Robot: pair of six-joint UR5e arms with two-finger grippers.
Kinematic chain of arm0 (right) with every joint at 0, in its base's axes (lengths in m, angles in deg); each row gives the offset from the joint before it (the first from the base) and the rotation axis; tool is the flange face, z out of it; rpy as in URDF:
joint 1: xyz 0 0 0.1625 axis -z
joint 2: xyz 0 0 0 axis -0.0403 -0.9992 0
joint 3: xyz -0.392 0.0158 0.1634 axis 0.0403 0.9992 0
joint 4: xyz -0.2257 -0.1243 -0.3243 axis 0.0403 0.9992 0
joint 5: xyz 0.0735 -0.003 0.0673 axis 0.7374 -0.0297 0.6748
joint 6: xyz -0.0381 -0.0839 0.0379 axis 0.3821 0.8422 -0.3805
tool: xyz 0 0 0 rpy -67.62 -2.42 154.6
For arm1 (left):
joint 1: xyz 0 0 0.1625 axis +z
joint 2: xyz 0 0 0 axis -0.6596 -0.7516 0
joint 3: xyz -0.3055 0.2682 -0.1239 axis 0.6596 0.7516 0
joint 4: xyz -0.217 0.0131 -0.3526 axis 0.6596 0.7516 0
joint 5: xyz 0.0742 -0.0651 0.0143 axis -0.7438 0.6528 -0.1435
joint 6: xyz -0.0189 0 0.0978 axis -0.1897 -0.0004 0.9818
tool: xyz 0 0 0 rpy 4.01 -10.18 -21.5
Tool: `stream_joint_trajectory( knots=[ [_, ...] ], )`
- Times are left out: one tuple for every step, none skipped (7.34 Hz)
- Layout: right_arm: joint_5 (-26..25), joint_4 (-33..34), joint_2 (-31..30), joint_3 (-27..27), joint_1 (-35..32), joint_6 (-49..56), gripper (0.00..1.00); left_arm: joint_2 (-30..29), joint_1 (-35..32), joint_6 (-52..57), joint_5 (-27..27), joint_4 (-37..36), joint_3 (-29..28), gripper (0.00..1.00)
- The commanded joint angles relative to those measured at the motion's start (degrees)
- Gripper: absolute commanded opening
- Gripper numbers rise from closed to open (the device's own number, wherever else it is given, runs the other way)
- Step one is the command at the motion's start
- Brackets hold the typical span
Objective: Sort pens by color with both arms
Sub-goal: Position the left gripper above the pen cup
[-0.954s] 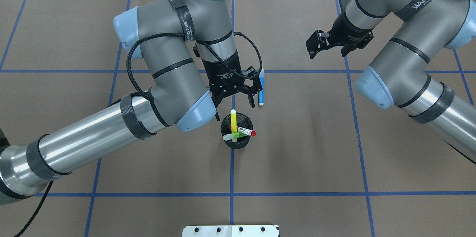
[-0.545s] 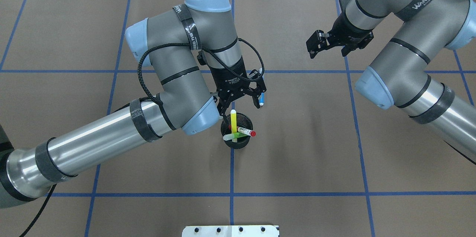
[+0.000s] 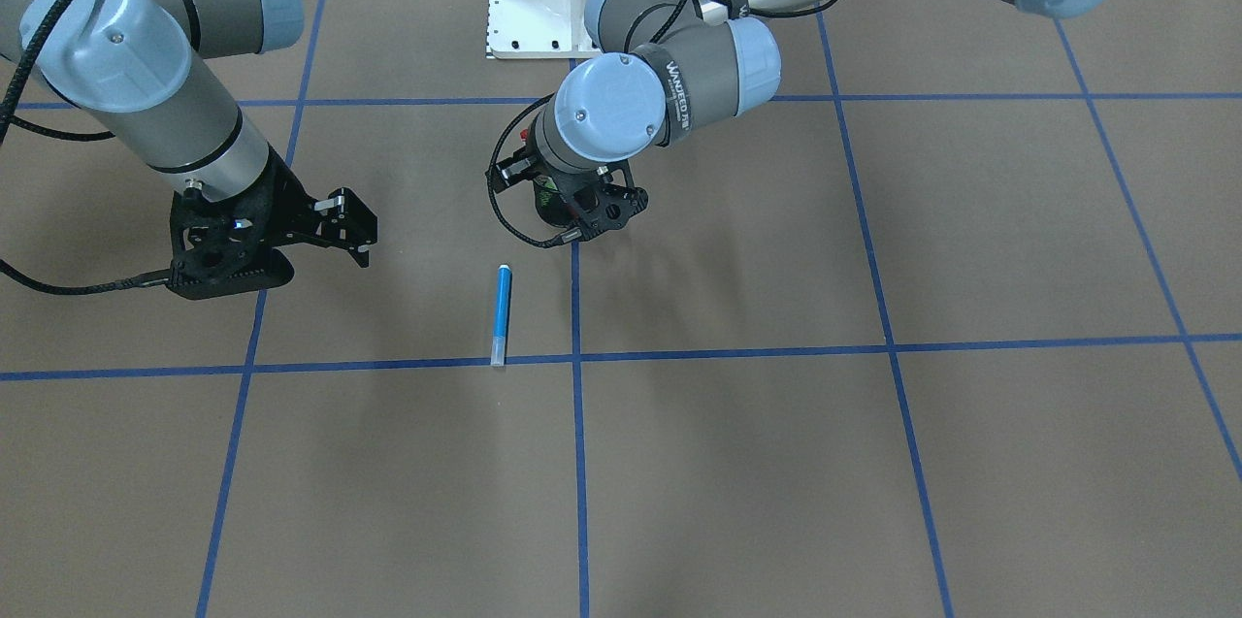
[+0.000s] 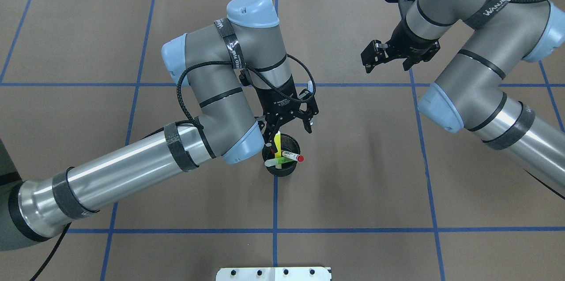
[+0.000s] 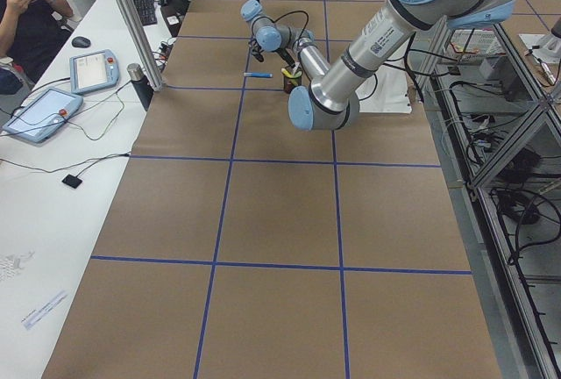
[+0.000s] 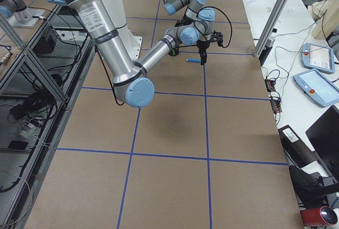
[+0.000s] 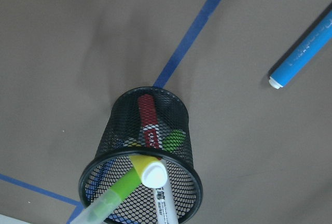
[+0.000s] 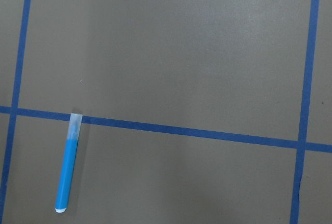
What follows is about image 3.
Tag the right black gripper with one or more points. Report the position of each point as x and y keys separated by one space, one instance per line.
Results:
x=282 y=192

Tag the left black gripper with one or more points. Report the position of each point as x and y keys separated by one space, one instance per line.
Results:
x=512 y=174

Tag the blue highlighter pen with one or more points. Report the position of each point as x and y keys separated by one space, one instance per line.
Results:
x=499 y=345

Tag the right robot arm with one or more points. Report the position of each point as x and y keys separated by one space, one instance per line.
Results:
x=141 y=69

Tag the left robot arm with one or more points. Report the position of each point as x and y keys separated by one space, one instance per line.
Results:
x=669 y=67

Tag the black mesh pen cup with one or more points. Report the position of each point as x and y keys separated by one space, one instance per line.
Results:
x=549 y=203

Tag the brown paper table cover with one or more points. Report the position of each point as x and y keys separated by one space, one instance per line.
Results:
x=951 y=327

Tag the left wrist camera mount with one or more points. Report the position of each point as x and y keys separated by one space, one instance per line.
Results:
x=599 y=201

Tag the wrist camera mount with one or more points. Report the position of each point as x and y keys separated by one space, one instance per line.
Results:
x=599 y=201
x=215 y=253

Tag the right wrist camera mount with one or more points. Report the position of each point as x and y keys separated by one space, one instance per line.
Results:
x=215 y=253

